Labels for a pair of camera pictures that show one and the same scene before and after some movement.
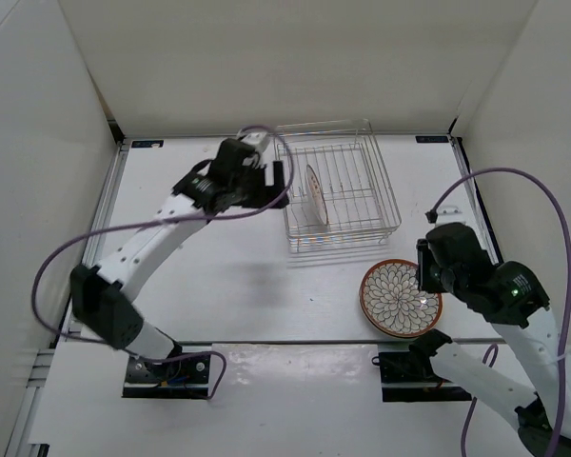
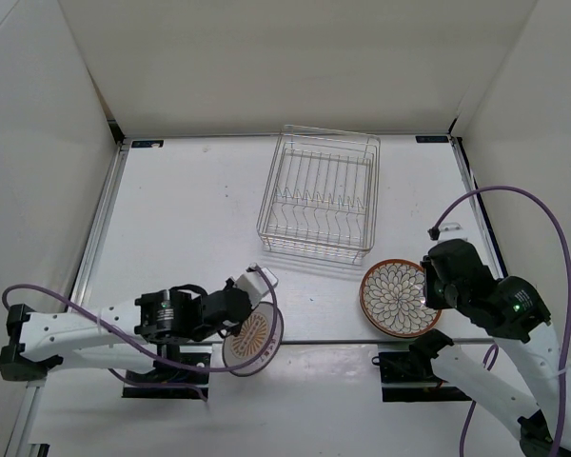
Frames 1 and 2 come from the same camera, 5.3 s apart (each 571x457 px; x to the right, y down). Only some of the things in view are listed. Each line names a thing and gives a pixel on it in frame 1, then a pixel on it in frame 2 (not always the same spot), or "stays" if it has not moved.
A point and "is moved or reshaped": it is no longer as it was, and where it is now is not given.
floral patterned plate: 392,301 stays
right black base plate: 409,378 stays
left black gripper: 259,171 to 234,327
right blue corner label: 431,138 stays
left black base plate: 186,379 stays
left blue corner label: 147,143 stays
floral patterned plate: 402,315 stays
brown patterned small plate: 316,196 to 256,332
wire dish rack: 338,186 is moved or reshaped
